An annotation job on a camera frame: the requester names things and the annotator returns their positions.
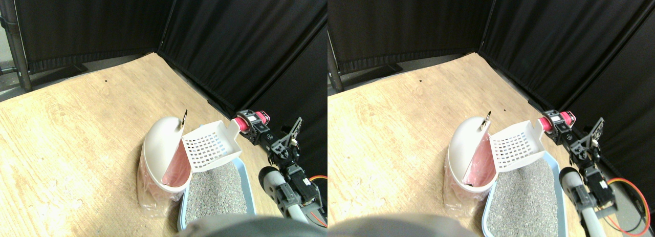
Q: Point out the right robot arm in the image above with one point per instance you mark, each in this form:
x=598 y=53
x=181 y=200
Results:
x=286 y=191
x=578 y=196

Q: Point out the white bin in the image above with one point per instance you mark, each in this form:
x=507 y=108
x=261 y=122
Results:
x=463 y=145
x=158 y=145

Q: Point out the black curtain stand foot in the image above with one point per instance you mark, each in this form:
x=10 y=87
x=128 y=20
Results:
x=56 y=76
x=373 y=73

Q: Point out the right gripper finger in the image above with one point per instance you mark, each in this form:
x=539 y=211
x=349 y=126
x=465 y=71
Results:
x=250 y=119
x=556 y=119

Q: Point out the black lump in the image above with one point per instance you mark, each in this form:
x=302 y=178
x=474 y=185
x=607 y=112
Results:
x=471 y=184

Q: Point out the blue litter tray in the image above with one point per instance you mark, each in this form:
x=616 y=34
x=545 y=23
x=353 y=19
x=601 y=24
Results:
x=522 y=201
x=215 y=196

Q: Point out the grey metal pole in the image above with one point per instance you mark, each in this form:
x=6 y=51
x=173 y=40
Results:
x=333 y=68
x=18 y=52

